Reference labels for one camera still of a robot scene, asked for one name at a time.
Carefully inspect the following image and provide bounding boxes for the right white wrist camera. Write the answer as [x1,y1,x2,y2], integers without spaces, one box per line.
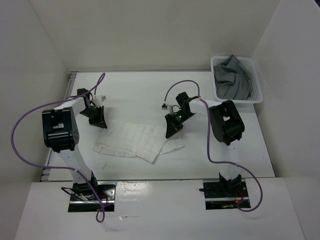
[161,102,176,115]

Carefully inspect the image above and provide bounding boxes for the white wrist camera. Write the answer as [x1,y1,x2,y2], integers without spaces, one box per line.
[161,102,176,115]
[92,95,107,108]

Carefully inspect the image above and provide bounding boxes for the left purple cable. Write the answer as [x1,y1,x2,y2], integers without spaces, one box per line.
[9,72,113,223]

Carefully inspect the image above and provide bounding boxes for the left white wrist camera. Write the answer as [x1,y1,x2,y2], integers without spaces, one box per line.
[92,95,107,108]

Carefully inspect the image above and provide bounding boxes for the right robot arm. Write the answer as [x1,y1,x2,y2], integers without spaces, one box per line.
[165,92,245,197]

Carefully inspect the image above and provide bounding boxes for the white pleated skirt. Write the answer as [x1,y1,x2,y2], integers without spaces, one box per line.
[93,120,185,164]

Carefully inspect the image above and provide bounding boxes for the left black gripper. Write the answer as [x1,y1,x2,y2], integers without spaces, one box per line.
[79,105,107,129]

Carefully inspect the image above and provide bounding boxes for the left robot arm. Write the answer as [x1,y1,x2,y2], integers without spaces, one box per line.
[42,88,107,200]

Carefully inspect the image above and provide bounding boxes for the purple cable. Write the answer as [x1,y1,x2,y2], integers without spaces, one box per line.
[161,79,263,213]
[9,72,113,223]

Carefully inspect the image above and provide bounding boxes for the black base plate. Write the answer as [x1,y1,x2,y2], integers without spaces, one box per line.
[199,180,251,210]
[62,182,116,213]

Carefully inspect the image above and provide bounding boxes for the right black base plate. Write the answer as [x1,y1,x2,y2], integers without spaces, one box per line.
[199,180,251,210]

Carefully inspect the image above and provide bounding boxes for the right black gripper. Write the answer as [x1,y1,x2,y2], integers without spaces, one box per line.
[165,110,195,139]

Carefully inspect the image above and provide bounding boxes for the white plastic basket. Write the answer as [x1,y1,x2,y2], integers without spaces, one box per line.
[210,56,263,105]

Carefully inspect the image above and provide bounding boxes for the grey skirt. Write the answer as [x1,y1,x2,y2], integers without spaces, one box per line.
[213,55,252,101]

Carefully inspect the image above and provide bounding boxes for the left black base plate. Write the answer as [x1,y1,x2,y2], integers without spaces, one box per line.
[62,182,116,213]

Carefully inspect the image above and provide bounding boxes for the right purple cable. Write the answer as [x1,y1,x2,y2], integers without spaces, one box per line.
[161,79,263,213]

